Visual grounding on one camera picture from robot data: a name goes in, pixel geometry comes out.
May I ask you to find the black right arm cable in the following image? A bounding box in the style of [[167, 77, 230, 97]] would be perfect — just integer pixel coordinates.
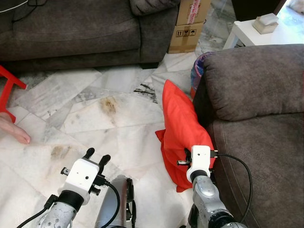
[[209, 149, 254, 224]]

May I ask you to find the tall cardboard box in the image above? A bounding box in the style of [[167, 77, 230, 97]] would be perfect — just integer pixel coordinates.
[[167, 0, 212, 54]]

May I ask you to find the dark grey cushion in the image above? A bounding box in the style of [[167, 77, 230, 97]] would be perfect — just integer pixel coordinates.
[[129, 0, 181, 17]]

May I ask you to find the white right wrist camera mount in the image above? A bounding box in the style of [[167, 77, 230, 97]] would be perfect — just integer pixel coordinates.
[[186, 145, 213, 184]]

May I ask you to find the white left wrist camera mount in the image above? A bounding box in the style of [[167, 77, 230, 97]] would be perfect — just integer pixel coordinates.
[[60, 158, 106, 197]]

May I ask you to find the beige tissue box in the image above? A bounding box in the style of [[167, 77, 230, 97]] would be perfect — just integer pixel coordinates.
[[251, 13, 280, 35]]

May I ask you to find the person's bare foot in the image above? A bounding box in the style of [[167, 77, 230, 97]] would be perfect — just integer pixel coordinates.
[[0, 112, 32, 145]]

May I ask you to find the red pillow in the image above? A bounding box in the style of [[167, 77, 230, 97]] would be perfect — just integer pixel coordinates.
[[155, 79, 216, 193]]

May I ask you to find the purple patterned cushion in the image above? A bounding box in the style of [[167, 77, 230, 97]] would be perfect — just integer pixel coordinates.
[[190, 51, 215, 99]]

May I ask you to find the dark grey fabric sofa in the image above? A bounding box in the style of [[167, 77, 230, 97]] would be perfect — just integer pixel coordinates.
[[0, 0, 181, 73], [192, 44, 304, 228]]

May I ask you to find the silver robot leg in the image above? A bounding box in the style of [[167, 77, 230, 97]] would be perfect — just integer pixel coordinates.
[[93, 174, 137, 228]]

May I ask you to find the red plastic stool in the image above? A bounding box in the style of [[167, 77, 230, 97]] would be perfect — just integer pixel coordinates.
[[0, 65, 28, 123]]

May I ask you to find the thin black cable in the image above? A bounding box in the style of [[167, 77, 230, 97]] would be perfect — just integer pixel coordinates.
[[0, 0, 49, 22]]

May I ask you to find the white side table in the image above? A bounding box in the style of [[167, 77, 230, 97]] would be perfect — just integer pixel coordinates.
[[222, 4, 304, 50]]

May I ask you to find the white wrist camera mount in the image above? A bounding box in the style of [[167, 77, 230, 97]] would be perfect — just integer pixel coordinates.
[[60, 158, 106, 197], [186, 145, 213, 184]]

